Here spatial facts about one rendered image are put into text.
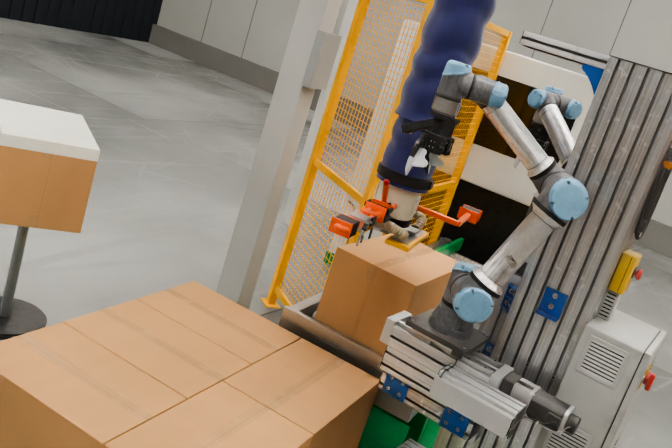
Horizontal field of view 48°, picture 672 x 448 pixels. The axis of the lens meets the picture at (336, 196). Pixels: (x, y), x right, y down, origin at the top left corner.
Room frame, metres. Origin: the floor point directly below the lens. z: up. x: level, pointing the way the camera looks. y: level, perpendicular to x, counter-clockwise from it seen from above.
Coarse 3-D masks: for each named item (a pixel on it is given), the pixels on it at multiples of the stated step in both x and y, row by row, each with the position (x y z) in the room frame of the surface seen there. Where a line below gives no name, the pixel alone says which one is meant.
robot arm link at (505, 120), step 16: (496, 112) 2.30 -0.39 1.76; (512, 112) 2.31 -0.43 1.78; (496, 128) 2.32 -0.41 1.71; (512, 128) 2.30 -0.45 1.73; (512, 144) 2.31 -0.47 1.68; (528, 144) 2.30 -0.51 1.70; (528, 160) 2.30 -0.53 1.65; (544, 160) 2.31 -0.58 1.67; (528, 176) 2.33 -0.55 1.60; (544, 176) 2.29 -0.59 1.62
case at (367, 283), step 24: (384, 240) 3.43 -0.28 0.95; (336, 264) 3.10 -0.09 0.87; (360, 264) 3.05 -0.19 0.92; (384, 264) 3.07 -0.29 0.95; (408, 264) 3.18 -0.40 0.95; (432, 264) 3.29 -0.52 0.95; (336, 288) 3.08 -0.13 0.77; (360, 288) 3.03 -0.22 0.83; (384, 288) 2.98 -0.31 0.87; (408, 288) 2.94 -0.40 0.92; (432, 288) 3.11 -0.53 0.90; (336, 312) 3.06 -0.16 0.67; (360, 312) 3.02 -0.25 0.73; (384, 312) 2.97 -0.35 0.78; (360, 336) 3.00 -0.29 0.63
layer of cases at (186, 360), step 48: (192, 288) 3.13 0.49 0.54; (48, 336) 2.36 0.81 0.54; (96, 336) 2.46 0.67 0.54; (144, 336) 2.57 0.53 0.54; (192, 336) 2.69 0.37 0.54; (240, 336) 2.82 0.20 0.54; (288, 336) 2.96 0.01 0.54; (0, 384) 2.06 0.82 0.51; (48, 384) 2.09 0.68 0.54; (96, 384) 2.17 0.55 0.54; (144, 384) 2.26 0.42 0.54; (192, 384) 2.35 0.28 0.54; (240, 384) 2.45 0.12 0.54; (288, 384) 2.56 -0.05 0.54; (336, 384) 2.68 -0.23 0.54; (0, 432) 2.04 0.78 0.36; (48, 432) 1.97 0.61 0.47; (96, 432) 1.93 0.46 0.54; (144, 432) 2.00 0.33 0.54; (192, 432) 2.08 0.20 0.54; (240, 432) 2.16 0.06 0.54; (288, 432) 2.25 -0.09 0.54; (336, 432) 2.50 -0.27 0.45
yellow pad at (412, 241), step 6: (420, 234) 2.96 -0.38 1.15; (426, 234) 3.02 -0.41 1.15; (390, 240) 2.76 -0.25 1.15; (396, 240) 2.78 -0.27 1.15; (408, 240) 2.82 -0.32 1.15; (414, 240) 2.87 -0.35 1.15; (420, 240) 2.91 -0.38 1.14; (396, 246) 2.75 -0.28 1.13; (402, 246) 2.74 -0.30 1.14; (408, 246) 2.75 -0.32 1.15; (414, 246) 2.83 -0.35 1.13
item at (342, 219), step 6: (336, 216) 2.35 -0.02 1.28; (342, 216) 2.38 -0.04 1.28; (348, 216) 2.40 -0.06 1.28; (336, 222) 2.33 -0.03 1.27; (342, 222) 2.33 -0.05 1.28; (348, 222) 2.33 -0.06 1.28; (354, 222) 2.35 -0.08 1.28; (330, 228) 2.34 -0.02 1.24; (354, 228) 2.35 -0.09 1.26; (342, 234) 2.32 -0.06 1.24; (348, 234) 2.32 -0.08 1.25; (354, 234) 2.37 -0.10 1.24
